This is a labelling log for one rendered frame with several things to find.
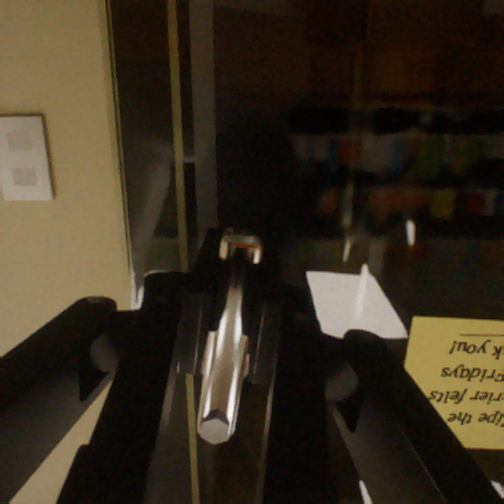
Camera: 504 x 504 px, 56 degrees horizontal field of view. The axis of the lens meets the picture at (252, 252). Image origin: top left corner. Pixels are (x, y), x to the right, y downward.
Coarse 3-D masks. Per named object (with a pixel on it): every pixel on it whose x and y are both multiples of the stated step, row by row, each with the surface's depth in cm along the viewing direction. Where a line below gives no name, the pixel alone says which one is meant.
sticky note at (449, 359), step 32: (416, 320) 23; (448, 320) 23; (480, 320) 23; (416, 352) 24; (448, 352) 24; (480, 352) 24; (448, 384) 24; (480, 384) 24; (448, 416) 25; (480, 416) 25
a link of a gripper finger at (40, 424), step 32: (64, 320) 12; (96, 320) 13; (32, 352) 11; (64, 352) 11; (0, 384) 10; (32, 384) 10; (64, 384) 11; (96, 384) 13; (0, 416) 9; (32, 416) 10; (64, 416) 12; (0, 448) 9; (32, 448) 10; (0, 480) 9
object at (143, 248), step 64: (128, 0) 19; (192, 0) 19; (256, 0) 19; (320, 0) 19; (384, 0) 19; (448, 0) 19; (128, 64) 20; (192, 64) 20; (256, 64) 20; (320, 64) 19; (384, 64) 19; (448, 64) 19; (128, 128) 20; (192, 128) 20; (256, 128) 20; (320, 128) 20; (384, 128) 20; (448, 128) 20; (128, 192) 21; (192, 192) 21; (256, 192) 21; (320, 192) 21; (384, 192) 21; (448, 192) 21; (128, 256) 22; (192, 256) 22; (320, 256) 22; (384, 256) 22; (448, 256) 22; (320, 320) 23; (384, 320) 23; (192, 384) 25; (256, 384) 24; (192, 448) 26; (256, 448) 26
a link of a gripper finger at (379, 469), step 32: (352, 352) 13; (384, 352) 13; (384, 384) 12; (416, 384) 12; (352, 416) 13; (384, 416) 11; (416, 416) 10; (352, 448) 12; (384, 448) 11; (416, 448) 9; (448, 448) 10; (384, 480) 10; (416, 480) 9; (448, 480) 9; (480, 480) 9
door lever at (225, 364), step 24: (240, 240) 17; (240, 264) 17; (216, 288) 18; (240, 288) 17; (216, 312) 18; (240, 312) 18; (216, 336) 18; (240, 336) 18; (216, 360) 18; (240, 360) 18; (216, 384) 19; (240, 384) 19; (216, 408) 19; (216, 432) 19
